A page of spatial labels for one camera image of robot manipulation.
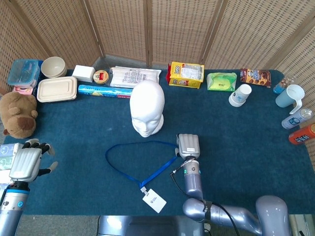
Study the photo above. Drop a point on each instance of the white drink bottle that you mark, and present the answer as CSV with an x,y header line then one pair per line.
x,y
295,120

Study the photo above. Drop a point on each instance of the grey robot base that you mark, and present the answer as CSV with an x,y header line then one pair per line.
x,y
147,226

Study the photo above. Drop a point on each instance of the orange drink bottle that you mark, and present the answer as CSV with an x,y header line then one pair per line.
x,y
302,136

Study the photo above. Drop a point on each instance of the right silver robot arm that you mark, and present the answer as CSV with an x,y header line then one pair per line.
x,y
193,182

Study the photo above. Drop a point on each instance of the beige bowl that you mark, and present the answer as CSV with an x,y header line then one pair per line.
x,y
53,67

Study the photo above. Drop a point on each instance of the white tissue multipack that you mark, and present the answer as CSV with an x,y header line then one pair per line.
x,y
6,157

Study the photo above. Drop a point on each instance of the pink box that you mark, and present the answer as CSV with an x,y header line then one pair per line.
x,y
23,90

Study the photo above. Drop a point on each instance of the blue carpet table cover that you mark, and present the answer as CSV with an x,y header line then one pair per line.
x,y
86,127

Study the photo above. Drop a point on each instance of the white foam mannequin head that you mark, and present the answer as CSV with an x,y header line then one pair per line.
x,y
147,103

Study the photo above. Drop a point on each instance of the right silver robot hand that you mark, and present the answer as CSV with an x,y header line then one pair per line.
x,y
188,145

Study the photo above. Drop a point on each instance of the clear white plastic package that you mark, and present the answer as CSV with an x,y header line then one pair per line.
x,y
133,76

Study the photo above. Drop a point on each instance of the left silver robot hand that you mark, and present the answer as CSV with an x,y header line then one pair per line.
x,y
24,164

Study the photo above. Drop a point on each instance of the white box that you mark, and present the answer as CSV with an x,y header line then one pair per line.
x,y
83,73

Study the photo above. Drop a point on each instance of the yellow snack bag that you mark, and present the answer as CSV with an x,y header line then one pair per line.
x,y
187,75

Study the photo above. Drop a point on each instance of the brown cookie pack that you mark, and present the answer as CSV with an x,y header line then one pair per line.
x,y
256,77

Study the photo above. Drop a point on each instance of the white paper cup stack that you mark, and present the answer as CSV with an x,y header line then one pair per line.
x,y
240,96

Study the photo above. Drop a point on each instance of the clear blue lunch box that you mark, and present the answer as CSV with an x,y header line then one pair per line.
x,y
23,71

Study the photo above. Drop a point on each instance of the round tin with red label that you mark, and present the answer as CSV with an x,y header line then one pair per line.
x,y
101,76

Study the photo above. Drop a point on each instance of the brown plush animal toy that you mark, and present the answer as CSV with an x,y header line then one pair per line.
x,y
17,115

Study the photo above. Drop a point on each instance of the bamboo folding screen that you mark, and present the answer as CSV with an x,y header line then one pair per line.
x,y
184,24

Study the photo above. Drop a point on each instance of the clear bottle with blue label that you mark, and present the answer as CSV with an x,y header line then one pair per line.
x,y
280,87

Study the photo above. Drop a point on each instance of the blue plastic wrap box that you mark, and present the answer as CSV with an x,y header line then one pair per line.
x,y
103,91

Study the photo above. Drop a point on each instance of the green tissue pack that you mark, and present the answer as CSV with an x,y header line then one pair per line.
x,y
221,82

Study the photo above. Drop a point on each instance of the beige lidded food container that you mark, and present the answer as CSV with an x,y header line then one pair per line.
x,y
56,89

